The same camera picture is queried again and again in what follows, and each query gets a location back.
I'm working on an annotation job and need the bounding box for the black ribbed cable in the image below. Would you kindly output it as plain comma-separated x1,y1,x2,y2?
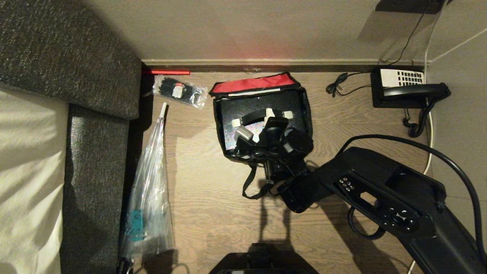
348,207,385,241

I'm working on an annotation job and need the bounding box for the transparent plastic umbrella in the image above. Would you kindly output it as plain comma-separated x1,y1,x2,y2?
117,102,176,274

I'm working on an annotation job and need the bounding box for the narrow grey fabric bed panel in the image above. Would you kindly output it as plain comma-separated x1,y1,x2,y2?
59,104,132,274

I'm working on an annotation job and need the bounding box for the white bed sheet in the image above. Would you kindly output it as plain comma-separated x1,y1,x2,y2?
0,84,70,274

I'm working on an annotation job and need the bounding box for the white cable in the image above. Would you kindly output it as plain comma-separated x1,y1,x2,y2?
407,57,435,274

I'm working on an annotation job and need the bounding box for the red light bar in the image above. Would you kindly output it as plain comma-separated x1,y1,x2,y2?
142,69,191,76

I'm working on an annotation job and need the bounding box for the black and white desk telephone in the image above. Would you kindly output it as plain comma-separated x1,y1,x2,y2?
371,67,427,109

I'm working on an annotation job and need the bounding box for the black bag with red lid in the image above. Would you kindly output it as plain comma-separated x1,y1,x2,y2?
208,72,315,201

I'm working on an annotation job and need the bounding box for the small silver grey object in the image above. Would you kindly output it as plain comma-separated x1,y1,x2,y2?
233,126,267,153

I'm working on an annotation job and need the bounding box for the large grey fabric headboard cushion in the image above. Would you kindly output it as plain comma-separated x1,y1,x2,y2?
0,0,143,121

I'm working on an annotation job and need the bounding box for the plastic packet of black items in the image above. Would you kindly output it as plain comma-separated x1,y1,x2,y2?
153,75,208,110

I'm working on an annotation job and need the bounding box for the red bag lid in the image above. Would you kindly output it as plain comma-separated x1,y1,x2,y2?
208,72,302,98

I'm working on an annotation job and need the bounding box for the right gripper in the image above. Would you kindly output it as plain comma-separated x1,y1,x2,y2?
231,108,294,150

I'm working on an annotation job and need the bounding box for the black coiled handset cord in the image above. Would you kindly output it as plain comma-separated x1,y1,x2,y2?
403,98,436,138

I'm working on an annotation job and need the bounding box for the black wall fixture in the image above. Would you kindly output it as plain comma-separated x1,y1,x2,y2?
375,0,454,15

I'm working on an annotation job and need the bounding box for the thin black telephone cable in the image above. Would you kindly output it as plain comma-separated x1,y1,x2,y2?
326,0,435,98

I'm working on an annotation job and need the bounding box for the black telephone handset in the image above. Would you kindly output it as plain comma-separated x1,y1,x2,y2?
382,83,452,101

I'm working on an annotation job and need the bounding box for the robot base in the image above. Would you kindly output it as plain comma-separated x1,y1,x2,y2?
208,243,321,274

